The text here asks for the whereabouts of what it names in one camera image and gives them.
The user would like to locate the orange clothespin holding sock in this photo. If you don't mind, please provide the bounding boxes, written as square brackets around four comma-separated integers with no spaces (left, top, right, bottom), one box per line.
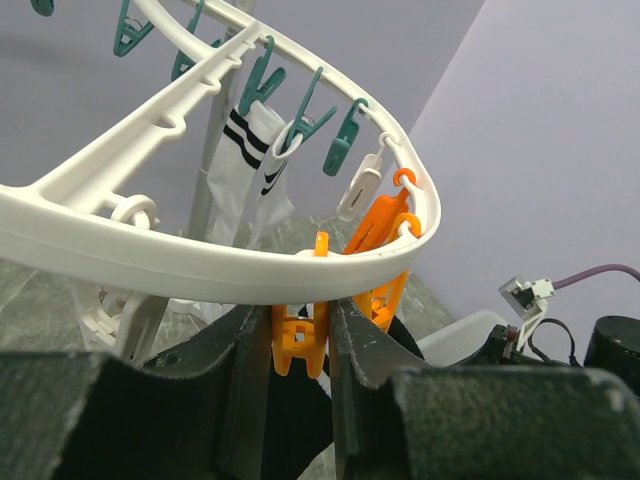
[342,167,426,334]

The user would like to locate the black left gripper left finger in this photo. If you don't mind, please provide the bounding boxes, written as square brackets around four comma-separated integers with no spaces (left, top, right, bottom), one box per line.
[1,305,270,479]

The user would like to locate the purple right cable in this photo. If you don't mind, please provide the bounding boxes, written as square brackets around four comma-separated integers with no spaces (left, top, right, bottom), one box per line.
[549,263,640,290]

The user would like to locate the white round clip hanger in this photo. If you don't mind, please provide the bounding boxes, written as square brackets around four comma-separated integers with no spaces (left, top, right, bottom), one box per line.
[1,1,441,305]

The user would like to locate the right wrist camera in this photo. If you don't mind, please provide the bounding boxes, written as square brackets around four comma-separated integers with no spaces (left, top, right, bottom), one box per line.
[498,277,555,352]

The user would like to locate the teal clothespin left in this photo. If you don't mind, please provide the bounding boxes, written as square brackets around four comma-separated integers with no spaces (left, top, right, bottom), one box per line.
[113,0,154,58]

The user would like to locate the white plastic laundry basket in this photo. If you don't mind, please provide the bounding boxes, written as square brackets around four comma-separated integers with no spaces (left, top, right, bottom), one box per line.
[417,310,508,367]

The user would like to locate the clear clothespin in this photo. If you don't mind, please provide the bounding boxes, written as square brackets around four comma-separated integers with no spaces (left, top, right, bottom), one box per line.
[336,132,393,222]

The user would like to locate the orange pinched clothespin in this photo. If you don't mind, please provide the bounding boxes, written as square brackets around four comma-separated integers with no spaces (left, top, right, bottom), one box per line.
[269,230,332,380]

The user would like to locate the teal clothespin being pinched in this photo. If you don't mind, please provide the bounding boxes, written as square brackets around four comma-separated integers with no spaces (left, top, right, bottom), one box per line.
[237,35,287,116]

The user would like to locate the white sock black cuff stripes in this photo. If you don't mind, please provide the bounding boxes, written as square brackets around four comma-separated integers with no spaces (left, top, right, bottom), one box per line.
[207,101,285,246]

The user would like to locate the white metal drying rack stand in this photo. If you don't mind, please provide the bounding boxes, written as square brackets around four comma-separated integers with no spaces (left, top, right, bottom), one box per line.
[164,0,261,321]

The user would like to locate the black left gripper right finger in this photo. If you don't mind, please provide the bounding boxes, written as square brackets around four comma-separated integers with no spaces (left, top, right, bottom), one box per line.
[329,299,639,479]

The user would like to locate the teal clothespin front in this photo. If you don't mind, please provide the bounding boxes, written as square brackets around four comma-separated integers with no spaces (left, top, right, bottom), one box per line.
[323,97,369,177]

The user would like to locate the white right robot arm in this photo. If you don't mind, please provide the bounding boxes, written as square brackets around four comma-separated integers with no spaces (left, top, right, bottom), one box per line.
[458,315,639,394]

